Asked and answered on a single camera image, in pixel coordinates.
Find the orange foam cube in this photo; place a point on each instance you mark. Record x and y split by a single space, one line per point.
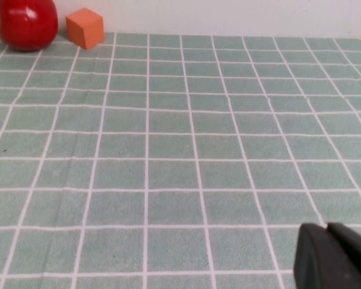
85 28

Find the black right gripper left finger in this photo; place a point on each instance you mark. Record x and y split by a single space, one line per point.
319 265

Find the red apple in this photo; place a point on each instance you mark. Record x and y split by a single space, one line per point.
27 27

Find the green checkered tablecloth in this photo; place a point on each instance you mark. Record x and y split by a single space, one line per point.
174 150

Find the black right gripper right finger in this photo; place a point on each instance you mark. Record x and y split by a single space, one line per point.
359 256

